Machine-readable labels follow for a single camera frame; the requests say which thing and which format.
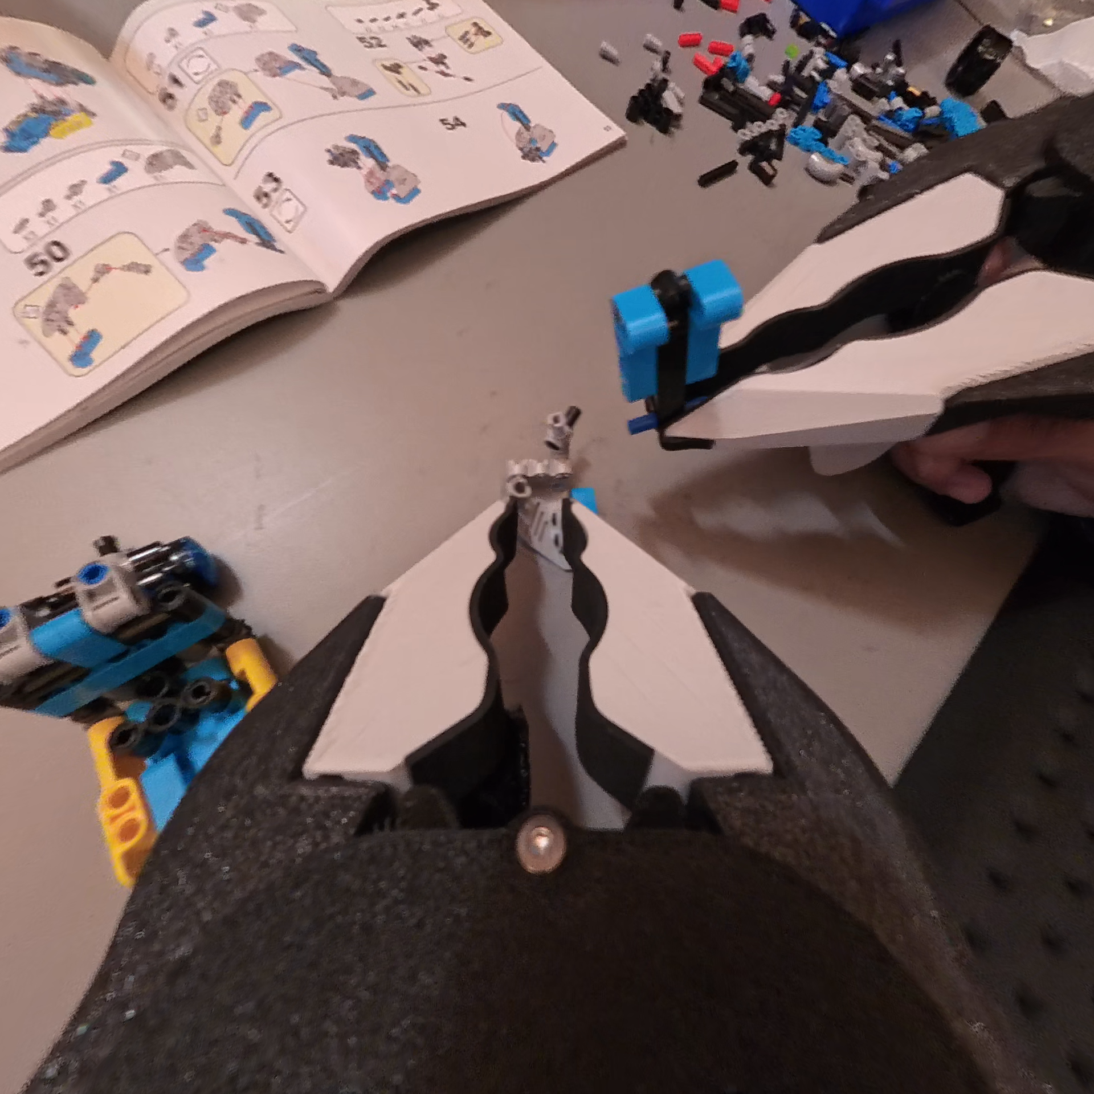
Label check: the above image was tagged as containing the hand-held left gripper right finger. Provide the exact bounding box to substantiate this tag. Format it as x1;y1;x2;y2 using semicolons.
563;497;774;809

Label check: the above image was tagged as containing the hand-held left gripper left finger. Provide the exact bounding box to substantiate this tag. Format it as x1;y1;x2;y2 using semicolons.
300;497;518;784

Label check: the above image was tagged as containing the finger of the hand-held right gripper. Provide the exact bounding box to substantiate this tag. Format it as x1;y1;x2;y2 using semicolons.
717;170;1009;379
657;272;1094;450

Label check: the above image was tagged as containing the pile of small brick parts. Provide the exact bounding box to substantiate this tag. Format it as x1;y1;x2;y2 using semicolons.
597;0;1009;189

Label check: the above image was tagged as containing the blue grey brick assembly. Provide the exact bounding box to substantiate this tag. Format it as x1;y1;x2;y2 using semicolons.
500;457;599;574

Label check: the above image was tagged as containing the blue beams black axle assembly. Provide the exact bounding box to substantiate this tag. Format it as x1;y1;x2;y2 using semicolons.
609;259;744;449

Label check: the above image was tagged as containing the grey desk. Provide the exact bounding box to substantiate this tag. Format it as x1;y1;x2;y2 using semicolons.
0;0;1094;1009

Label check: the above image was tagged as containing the person's right hand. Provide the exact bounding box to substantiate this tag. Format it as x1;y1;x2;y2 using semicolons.
888;417;1094;506

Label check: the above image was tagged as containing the clear plastic bag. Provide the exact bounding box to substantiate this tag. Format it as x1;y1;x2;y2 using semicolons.
1008;0;1094;95

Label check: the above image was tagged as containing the black rubber tire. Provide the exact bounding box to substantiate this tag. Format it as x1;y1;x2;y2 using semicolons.
944;23;1013;96

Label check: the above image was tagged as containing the blue plastic bin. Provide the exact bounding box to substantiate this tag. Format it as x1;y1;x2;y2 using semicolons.
790;0;941;39

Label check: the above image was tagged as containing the blue yellow brick vehicle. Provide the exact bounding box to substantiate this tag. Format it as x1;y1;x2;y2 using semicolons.
0;534;278;889

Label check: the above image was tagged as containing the open instruction booklet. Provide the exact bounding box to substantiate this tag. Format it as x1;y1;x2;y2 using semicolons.
0;0;627;471

